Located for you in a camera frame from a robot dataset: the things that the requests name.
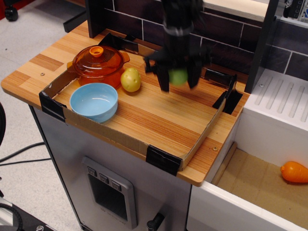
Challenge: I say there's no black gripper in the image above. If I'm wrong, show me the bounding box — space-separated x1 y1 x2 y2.
144 28 212 92

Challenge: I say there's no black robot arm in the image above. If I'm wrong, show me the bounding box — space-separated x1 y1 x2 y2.
144 0 211 92

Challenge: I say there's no light blue plastic bowl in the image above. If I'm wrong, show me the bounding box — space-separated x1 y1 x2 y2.
70 83 118 123

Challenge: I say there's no yellow toy potato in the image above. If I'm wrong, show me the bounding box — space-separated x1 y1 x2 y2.
120 67 141 92

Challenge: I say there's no orange transparent pot with lid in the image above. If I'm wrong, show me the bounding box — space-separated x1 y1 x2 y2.
67 45 130 89

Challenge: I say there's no cardboard fence with black tape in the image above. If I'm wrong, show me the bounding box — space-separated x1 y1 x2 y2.
38 32 244 177

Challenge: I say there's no grey toy dishwasher cabinet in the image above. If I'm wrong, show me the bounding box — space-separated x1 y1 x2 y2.
31 107 191 231

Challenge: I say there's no white toy sink unit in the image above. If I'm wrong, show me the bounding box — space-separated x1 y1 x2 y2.
187 70 308 231

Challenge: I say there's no orange toy carrot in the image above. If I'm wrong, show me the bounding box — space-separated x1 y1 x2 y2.
280 161 308 183

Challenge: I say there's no black dishwasher knob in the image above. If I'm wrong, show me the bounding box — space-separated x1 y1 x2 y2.
146 213 165 231

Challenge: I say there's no black caster wheel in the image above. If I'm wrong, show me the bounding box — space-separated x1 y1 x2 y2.
4 6 18 22

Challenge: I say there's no black floor cable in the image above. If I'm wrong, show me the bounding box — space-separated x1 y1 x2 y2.
0 141 51 167

